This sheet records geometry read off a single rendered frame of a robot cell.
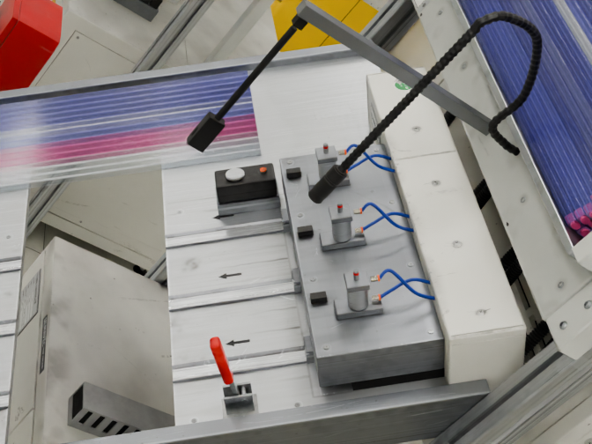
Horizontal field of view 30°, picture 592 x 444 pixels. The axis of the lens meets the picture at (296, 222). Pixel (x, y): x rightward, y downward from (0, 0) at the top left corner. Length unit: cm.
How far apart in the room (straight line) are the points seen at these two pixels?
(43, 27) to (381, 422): 111
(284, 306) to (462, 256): 22
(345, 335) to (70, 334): 68
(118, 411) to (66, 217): 127
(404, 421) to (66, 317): 74
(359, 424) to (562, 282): 26
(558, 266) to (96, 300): 92
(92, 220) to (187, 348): 161
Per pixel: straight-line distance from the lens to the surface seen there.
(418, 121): 141
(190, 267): 135
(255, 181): 139
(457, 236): 124
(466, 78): 139
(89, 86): 168
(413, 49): 455
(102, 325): 180
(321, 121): 155
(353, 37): 119
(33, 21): 202
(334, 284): 122
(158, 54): 251
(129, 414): 164
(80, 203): 281
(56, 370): 168
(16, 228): 147
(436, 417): 119
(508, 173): 124
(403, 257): 124
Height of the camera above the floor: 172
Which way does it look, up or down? 27 degrees down
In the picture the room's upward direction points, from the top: 44 degrees clockwise
